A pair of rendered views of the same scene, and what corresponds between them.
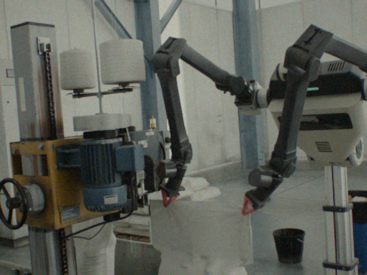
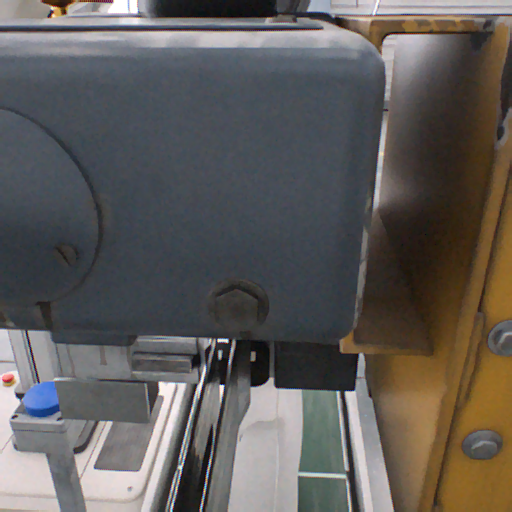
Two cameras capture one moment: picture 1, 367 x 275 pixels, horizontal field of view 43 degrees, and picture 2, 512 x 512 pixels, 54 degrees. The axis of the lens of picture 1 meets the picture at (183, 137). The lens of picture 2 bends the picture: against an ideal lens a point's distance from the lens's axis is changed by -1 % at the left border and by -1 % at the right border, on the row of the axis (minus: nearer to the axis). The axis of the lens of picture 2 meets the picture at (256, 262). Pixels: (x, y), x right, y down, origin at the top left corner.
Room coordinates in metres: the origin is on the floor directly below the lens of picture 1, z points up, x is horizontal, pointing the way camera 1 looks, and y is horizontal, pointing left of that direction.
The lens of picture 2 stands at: (2.19, 0.57, 1.34)
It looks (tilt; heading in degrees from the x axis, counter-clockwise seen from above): 26 degrees down; 236
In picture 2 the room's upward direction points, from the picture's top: straight up
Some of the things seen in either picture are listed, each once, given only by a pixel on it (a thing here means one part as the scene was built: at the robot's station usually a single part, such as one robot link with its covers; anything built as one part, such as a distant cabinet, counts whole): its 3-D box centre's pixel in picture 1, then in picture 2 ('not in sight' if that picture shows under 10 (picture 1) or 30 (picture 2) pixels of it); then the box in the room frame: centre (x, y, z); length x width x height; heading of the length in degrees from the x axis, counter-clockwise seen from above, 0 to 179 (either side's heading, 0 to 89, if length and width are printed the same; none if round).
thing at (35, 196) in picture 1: (29, 199); not in sight; (1.63, 0.56, 1.14); 0.11 x 0.06 x 0.11; 52
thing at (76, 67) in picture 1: (77, 70); not in sight; (1.90, 0.41, 1.61); 0.15 x 0.14 x 0.17; 52
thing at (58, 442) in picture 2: not in sight; (51, 417); (2.13, -0.06, 0.81); 0.08 x 0.08 x 0.06; 52
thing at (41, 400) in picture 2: not in sight; (47, 400); (2.13, -0.06, 0.84); 0.06 x 0.06 x 0.02
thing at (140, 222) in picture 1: (161, 216); not in sight; (4.88, 0.29, 0.32); 0.66 x 0.43 x 0.15; 144
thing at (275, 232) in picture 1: (289, 246); not in sight; (4.14, -0.90, 0.13); 0.30 x 0.30 x 0.26
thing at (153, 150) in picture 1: (122, 159); (141, 232); (2.08, 0.28, 1.21); 0.30 x 0.25 x 0.30; 52
